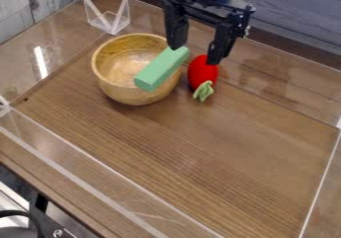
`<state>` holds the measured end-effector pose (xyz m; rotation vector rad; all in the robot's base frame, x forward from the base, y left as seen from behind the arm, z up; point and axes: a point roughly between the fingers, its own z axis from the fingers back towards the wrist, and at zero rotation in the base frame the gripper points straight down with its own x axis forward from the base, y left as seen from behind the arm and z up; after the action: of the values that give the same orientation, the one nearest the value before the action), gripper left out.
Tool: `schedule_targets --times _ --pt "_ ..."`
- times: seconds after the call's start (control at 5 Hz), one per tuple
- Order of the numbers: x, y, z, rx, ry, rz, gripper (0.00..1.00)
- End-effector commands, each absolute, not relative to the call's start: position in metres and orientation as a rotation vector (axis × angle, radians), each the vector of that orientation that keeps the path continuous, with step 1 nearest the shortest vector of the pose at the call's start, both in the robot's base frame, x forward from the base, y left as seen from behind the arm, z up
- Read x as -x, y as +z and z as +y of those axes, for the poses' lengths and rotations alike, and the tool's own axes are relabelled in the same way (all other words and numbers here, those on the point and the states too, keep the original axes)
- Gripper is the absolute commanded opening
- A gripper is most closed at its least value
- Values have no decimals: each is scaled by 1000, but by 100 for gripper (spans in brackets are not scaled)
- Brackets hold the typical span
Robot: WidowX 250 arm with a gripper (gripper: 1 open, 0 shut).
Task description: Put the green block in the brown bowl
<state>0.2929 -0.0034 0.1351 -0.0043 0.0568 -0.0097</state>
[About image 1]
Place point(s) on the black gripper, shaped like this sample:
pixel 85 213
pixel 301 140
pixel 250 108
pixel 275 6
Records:
pixel 208 12

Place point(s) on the green rectangular block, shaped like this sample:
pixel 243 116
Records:
pixel 159 68

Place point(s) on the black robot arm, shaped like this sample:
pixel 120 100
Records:
pixel 226 16

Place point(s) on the brown wooden bowl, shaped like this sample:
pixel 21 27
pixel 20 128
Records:
pixel 117 60

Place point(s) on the red toy strawberry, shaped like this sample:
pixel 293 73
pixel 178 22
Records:
pixel 200 77

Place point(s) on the clear acrylic stand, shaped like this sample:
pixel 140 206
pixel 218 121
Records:
pixel 108 21

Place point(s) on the black metal clamp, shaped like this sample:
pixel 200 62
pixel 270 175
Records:
pixel 50 228

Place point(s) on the clear acrylic tray wall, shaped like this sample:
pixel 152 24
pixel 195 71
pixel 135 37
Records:
pixel 100 197

